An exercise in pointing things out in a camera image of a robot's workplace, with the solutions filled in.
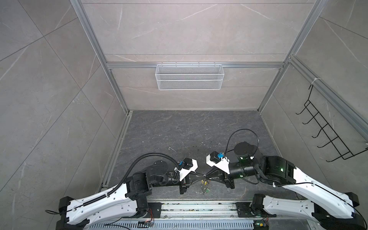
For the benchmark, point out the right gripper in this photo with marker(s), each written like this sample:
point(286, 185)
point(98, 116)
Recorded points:
point(227, 181)

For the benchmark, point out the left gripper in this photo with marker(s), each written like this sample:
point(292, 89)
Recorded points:
point(185, 183)

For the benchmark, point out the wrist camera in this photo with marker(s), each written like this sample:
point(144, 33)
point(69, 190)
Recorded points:
point(218, 160)
point(186, 166)

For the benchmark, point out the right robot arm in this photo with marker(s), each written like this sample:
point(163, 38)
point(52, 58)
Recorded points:
point(331, 209)

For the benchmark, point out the metal keyring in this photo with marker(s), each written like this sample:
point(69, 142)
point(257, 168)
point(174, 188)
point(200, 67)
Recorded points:
point(203, 187)

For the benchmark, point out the slotted cable duct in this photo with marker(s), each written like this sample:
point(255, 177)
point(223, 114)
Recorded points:
point(177, 225)

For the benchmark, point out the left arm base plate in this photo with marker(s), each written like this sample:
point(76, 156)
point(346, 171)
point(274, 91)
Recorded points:
point(155, 209)

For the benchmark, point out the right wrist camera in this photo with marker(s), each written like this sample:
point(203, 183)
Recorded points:
point(218, 160)

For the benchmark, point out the white wire mesh basket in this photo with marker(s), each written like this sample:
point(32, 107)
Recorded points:
point(172, 77)

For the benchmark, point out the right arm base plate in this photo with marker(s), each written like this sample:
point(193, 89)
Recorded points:
point(248, 209)

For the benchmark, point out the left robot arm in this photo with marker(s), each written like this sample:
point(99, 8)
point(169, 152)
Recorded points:
point(128, 199)

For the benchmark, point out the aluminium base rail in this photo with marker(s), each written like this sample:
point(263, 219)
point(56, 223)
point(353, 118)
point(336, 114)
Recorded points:
point(201, 211)

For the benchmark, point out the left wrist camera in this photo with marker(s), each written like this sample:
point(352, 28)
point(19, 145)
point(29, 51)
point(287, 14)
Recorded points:
point(186, 166)

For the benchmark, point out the black wire hook rack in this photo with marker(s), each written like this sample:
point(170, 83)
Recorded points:
point(343, 151)

